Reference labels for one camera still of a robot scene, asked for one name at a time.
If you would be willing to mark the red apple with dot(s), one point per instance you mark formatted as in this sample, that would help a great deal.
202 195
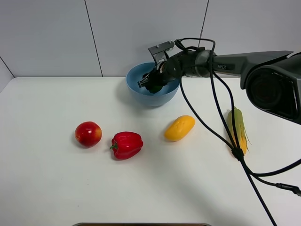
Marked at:
88 134

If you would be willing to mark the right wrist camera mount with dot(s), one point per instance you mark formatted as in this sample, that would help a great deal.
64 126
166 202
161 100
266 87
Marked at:
159 52

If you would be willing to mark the corn cob with husk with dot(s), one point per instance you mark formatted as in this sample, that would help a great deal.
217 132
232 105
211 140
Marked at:
240 129

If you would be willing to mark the green lime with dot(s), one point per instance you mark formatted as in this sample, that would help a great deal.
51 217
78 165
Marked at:
155 89

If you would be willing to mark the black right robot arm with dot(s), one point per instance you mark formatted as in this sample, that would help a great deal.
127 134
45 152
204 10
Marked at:
272 80

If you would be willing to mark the yellow mango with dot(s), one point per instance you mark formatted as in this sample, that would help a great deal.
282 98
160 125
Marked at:
179 128

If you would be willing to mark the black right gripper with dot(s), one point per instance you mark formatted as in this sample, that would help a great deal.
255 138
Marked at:
172 69

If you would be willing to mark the red bell pepper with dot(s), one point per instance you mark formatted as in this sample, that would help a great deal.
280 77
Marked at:
126 144

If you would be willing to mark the blue plastic bowl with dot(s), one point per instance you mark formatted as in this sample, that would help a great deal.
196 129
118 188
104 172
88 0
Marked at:
142 95

